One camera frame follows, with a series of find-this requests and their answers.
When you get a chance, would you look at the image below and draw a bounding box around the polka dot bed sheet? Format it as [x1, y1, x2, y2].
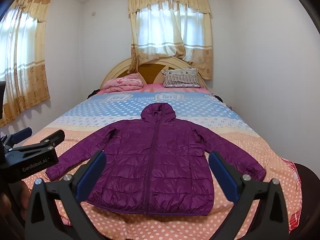
[7, 84, 304, 240]

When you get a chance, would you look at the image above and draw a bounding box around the folded pink blanket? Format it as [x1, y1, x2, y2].
[100, 72, 144, 95]

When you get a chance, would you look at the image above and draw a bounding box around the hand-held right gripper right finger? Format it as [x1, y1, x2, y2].
[209, 152, 297, 240]

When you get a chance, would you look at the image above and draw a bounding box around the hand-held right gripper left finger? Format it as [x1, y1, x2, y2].
[24, 151, 107, 240]

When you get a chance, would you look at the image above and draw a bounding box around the narrow beige floral curtain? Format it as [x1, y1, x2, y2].
[0, 0, 52, 128]

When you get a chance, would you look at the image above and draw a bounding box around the wide beige floral curtain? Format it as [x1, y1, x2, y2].
[127, 0, 214, 80]

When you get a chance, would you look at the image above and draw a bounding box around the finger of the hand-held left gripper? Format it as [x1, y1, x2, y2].
[1, 127, 33, 147]
[5, 129, 66, 158]

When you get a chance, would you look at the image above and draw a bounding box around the cream wooden headboard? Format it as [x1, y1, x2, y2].
[100, 56, 208, 90]

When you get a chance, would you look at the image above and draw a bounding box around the dark maroon cloth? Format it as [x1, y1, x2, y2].
[292, 162, 320, 240]

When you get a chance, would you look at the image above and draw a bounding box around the purple hooded puffer jacket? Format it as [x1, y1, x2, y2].
[45, 102, 266, 216]

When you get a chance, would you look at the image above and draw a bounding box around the striped grey pillow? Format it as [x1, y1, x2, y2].
[161, 67, 202, 88]

